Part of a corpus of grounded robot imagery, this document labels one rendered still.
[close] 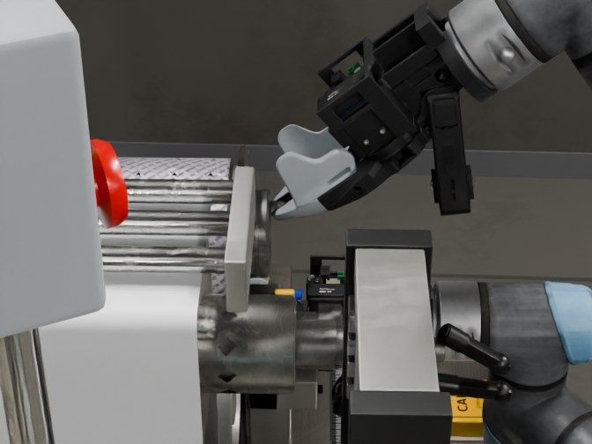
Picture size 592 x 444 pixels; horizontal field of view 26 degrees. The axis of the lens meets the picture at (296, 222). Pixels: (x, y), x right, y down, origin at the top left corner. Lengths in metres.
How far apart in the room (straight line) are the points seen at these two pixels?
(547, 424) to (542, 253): 2.06
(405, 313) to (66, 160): 0.34
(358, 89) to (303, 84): 2.43
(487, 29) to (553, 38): 0.05
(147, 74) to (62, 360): 2.75
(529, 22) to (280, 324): 0.31
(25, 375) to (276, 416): 0.70
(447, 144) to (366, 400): 0.42
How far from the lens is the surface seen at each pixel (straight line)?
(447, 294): 1.19
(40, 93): 0.37
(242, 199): 0.75
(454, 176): 1.04
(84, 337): 0.71
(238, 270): 0.70
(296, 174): 1.03
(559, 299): 1.21
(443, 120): 1.01
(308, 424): 1.41
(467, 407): 1.41
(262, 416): 1.14
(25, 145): 0.37
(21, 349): 0.45
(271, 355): 0.80
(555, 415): 1.24
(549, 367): 1.22
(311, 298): 1.16
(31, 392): 0.46
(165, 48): 3.40
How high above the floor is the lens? 1.86
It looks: 34 degrees down
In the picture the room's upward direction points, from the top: straight up
